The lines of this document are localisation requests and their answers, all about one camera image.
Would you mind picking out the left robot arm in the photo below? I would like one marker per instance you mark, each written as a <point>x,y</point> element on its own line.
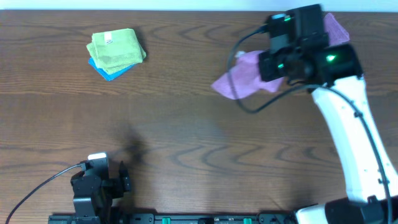
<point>94,191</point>

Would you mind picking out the purple crumpled cloth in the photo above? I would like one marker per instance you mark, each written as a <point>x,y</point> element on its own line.
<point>336,32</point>

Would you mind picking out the purple cloth with tag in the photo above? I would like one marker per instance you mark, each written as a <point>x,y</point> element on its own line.
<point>246,77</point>

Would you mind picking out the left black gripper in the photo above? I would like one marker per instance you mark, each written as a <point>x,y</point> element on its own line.
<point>125,181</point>

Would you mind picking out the green folded cloth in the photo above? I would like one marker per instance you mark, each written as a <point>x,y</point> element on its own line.
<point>113,51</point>

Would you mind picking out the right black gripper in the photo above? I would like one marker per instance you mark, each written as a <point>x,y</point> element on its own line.
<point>265,74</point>

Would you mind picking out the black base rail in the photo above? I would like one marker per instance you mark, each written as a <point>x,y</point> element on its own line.
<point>148,218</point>

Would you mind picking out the blue folded cloth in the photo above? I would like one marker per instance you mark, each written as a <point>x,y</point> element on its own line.
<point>109,76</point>

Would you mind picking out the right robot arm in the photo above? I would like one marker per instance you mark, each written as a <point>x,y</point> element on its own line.
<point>334,78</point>

